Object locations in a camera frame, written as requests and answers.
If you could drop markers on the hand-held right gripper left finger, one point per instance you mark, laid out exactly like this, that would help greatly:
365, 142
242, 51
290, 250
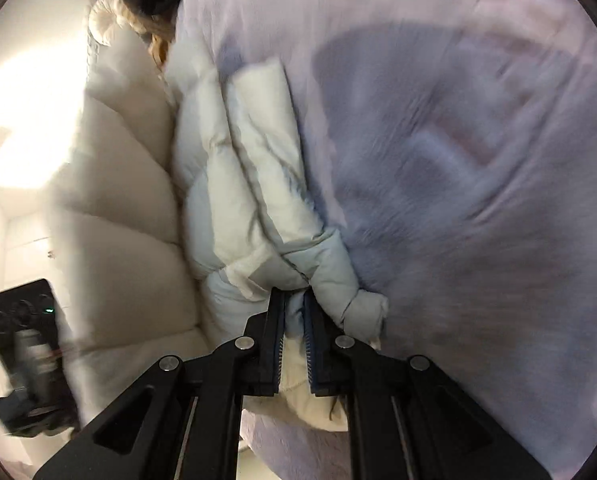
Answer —
273, 340

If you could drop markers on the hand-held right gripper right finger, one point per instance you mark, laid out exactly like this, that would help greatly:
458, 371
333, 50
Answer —
314, 345

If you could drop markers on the cream puffer jacket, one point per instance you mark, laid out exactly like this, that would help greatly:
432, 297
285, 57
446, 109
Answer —
128, 220

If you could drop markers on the purple plush bed blanket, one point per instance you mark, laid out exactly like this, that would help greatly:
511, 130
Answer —
453, 185

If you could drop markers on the white round cushion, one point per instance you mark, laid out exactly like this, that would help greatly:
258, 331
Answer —
106, 20

